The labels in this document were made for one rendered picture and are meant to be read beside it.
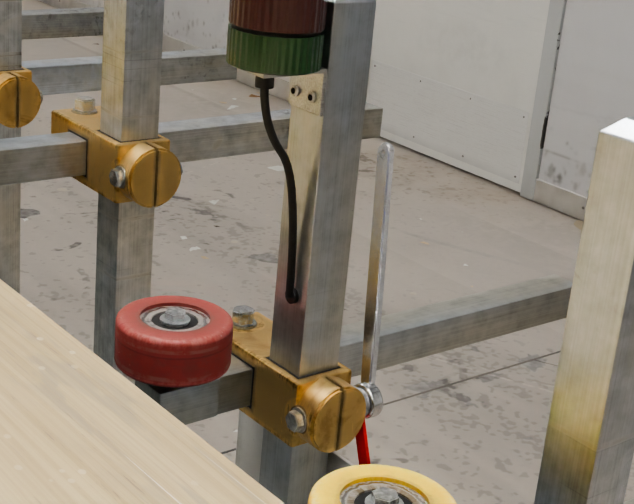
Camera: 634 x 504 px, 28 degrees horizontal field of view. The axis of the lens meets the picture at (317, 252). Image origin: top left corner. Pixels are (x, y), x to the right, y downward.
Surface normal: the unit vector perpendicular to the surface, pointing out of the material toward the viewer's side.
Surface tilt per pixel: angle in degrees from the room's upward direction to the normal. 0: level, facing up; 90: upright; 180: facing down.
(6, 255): 90
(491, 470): 0
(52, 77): 90
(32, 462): 0
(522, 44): 90
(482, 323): 90
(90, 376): 0
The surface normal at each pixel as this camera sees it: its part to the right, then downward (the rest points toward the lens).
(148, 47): 0.62, 0.33
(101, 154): -0.78, 0.15
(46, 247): 0.09, -0.93
